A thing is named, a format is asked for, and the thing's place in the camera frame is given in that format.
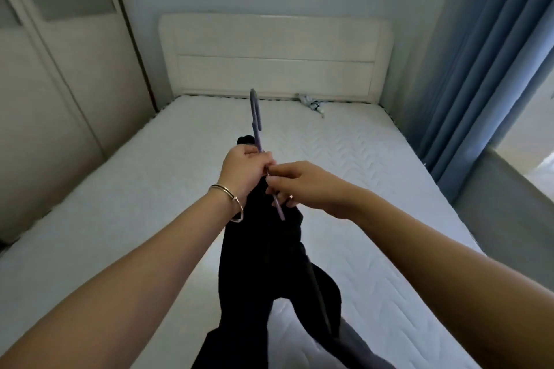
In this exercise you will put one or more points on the white quilted mattress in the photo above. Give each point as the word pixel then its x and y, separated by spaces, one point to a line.
pixel 173 191

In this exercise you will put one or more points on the black garment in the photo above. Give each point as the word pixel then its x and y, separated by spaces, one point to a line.
pixel 268 278

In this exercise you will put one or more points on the person's right forearm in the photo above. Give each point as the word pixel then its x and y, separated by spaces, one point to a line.
pixel 454 282

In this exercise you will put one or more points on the purple clothes hanger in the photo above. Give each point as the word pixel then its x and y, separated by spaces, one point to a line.
pixel 258 131

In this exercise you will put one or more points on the person's left forearm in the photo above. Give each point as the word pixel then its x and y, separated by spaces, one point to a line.
pixel 117 282

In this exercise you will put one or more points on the white wooden headboard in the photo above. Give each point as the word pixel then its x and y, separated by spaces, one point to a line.
pixel 277 57

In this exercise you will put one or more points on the person's left fingers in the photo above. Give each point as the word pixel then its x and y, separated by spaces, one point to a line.
pixel 263 157

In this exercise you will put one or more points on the small patterned cloth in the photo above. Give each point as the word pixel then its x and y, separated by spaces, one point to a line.
pixel 312 104

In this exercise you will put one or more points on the blue curtain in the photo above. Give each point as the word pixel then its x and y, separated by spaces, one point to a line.
pixel 484 66

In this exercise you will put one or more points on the person's right thumb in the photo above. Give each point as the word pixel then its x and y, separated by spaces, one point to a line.
pixel 285 169

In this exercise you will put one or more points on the person's right hand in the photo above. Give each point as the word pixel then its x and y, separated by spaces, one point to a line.
pixel 309 187

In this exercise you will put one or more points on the person's left hand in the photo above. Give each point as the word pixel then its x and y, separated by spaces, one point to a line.
pixel 242 169

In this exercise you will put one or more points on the grey window ledge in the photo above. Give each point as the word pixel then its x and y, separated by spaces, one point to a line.
pixel 504 213

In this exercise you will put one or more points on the beige wardrobe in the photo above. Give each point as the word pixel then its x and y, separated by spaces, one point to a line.
pixel 56 79

